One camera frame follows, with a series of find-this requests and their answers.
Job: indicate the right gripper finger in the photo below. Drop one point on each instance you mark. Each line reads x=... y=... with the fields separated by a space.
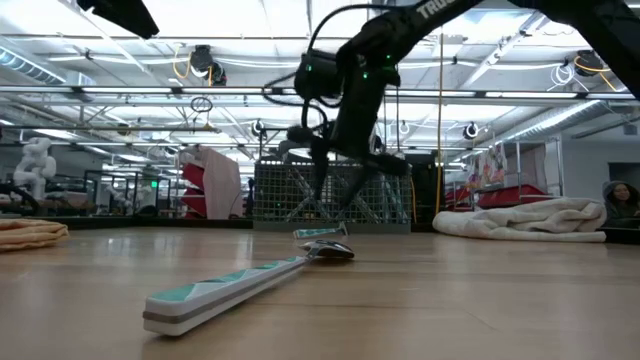
x=357 y=185
x=320 y=170

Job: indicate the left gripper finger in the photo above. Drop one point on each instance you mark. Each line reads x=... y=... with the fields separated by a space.
x=107 y=10
x=140 y=20

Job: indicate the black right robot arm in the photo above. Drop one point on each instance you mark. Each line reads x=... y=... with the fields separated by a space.
x=400 y=27

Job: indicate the grey mesh cutlery basket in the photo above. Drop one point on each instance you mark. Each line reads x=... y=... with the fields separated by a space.
x=280 y=200

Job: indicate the pink board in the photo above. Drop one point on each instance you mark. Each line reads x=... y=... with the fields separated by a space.
x=222 y=185

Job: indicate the red stand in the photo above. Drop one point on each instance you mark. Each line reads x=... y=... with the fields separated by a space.
x=192 y=177

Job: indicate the colourful hanging banner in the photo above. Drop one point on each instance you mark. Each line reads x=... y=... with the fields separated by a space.
x=492 y=167

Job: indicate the red storage bins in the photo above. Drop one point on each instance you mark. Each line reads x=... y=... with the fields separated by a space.
x=505 y=196

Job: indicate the white folded towel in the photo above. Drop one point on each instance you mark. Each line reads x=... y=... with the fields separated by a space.
x=525 y=220

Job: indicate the metal shelf rack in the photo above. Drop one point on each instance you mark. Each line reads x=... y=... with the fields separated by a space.
x=558 y=165

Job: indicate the folded yellow cloth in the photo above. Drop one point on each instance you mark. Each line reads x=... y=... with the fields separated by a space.
x=30 y=235

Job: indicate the person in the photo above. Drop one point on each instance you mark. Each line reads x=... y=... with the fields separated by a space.
x=622 y=197

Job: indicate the dark door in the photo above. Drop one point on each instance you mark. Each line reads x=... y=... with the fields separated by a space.
x=622 y=172

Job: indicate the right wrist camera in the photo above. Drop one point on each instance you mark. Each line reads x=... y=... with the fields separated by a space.
x=300 y=134

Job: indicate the black aluminium table frame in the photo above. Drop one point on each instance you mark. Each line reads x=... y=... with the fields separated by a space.
x=125 y=222

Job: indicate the silver ventilation duct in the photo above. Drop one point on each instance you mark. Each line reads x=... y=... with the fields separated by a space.
x=575 y=117

